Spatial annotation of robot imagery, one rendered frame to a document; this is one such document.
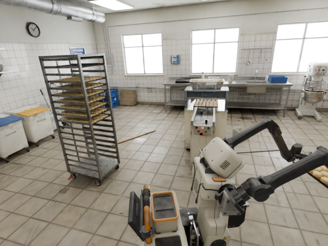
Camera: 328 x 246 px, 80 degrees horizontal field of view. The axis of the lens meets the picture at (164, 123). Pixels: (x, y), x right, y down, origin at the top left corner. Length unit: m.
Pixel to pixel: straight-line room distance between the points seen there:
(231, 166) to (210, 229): 0.44
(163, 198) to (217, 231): 0.38
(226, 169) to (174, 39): 5.69
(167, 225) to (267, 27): 5.86
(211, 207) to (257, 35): 5.58
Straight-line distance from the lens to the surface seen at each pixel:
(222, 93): 3.38
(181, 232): 1.33
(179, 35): 6.50
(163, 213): 1.29
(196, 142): 2.83
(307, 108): 6.43
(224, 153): 1.09
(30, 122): 4.77
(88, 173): 3.21
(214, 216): 1.37
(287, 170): 1.12
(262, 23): 6.43
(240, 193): 1.07
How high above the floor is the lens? 1.83
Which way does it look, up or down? 21 degrees down
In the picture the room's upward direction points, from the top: 3 degrees counter-clockwise
